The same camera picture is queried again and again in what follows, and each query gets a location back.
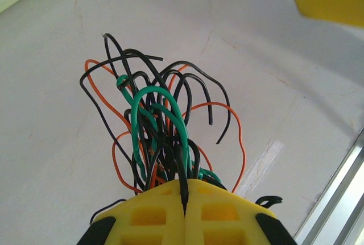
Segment aluminium frame rail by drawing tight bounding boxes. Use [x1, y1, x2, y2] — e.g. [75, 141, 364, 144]
[293, 127, 364, 245]

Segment orange cable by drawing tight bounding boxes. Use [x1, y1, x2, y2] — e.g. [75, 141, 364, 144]
[84, 59, 160, 155]
[180, 101, 247, 194]
[166, 64, 190, 138]
[111, 130, 160, 195]

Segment green cable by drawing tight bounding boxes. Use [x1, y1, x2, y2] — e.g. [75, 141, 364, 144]
[130, 85, 191, 179]
[115, 74, 225, 189]

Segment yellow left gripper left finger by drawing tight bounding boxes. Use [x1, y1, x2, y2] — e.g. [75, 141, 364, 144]
[76, 179, 185, 245]

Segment thin dark blue cable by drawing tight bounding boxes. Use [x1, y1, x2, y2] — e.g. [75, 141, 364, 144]
[78, 54, 137, 225]

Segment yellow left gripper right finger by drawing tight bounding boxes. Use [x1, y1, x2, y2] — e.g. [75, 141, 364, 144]
[184, 178, 298, 245]

